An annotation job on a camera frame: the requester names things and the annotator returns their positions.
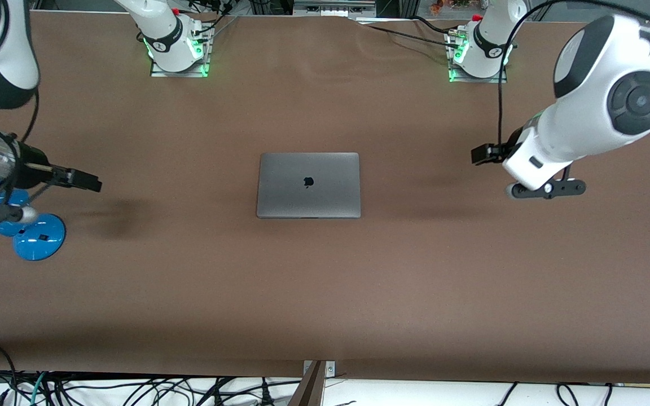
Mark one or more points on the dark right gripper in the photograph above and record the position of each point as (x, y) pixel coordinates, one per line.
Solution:
(29, 159)

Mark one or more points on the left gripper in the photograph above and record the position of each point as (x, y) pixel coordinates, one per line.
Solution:
(491, 153)

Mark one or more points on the grey laptop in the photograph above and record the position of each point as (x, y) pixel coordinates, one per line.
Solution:
(308, 194)

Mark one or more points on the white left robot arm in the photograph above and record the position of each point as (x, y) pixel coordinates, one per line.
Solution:
(641, 101)

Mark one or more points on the blue desk lamp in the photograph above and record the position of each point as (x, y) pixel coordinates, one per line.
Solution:
(40, 239)

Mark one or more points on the brown table cover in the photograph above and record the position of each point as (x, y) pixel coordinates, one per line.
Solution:
(471, 282)

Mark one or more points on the orange clutter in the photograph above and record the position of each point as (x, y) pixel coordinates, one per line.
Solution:
(443, 5)

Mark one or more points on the grey metal box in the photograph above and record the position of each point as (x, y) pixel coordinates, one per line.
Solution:
(333, 8)

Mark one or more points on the white sheet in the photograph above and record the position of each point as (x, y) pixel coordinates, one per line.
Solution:
(415, 395)

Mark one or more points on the dark metal strut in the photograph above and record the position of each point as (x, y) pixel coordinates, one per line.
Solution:
(309, 392)

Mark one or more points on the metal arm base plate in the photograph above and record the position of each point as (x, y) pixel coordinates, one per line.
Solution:
(477, 80)
(207, 56)

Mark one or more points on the small metal bracket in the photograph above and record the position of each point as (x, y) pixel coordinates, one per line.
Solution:
(330, 369)

